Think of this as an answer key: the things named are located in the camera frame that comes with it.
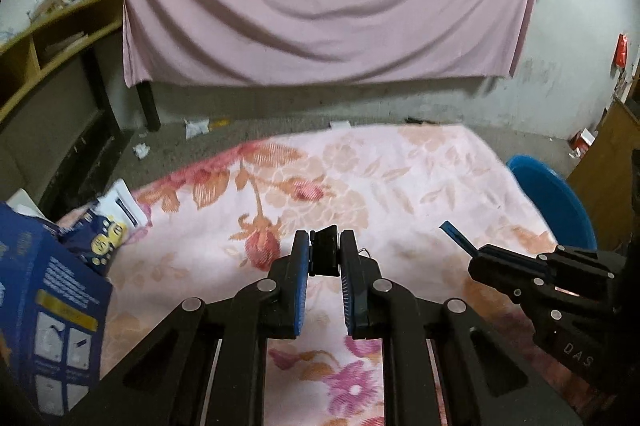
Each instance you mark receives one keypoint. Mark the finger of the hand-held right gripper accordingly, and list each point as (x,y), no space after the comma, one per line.
(500,268)

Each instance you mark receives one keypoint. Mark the pile of papers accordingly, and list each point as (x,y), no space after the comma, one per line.
(65,42)

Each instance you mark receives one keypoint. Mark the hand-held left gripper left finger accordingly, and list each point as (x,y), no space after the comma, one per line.
(299,286)

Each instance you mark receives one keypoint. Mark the pink floral blanket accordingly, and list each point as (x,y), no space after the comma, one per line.
(400,186)

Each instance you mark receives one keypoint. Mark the small black clip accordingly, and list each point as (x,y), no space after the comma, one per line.
(325,253)

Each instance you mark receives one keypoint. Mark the blue packet with yellow faces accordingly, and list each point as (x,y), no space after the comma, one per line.
(100,241)

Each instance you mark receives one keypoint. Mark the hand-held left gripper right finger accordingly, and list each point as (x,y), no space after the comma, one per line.
(348,291)

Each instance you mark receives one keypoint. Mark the white flat box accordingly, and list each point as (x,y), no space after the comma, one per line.
(127,206)

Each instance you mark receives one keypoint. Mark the blue plastic bucket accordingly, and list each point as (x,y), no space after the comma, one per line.
(555,206)

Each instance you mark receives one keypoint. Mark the small yellow scrap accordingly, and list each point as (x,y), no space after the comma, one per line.
(220,123)

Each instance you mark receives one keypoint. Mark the white paper square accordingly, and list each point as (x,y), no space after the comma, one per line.
(340,124)

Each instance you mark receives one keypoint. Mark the blue cardboard box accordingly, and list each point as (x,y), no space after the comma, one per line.
(50,306)

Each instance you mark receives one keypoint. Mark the crumpled white paper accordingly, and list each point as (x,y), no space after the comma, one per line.
(141,150)

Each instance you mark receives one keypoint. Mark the dark snack wrapper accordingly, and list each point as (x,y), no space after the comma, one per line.
(422,121)

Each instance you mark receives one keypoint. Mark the red-white small box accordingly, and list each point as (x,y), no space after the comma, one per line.
(583,142)

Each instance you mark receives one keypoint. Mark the red hanging ornament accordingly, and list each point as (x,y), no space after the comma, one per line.
(621,51)

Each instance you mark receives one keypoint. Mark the crumpled white packet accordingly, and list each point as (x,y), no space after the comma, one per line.
(196,127)

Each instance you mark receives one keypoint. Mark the wooden cabinet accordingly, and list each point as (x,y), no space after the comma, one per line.
(610,176)

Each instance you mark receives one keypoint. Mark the wooden shelf desk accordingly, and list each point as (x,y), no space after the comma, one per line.
(75,11)

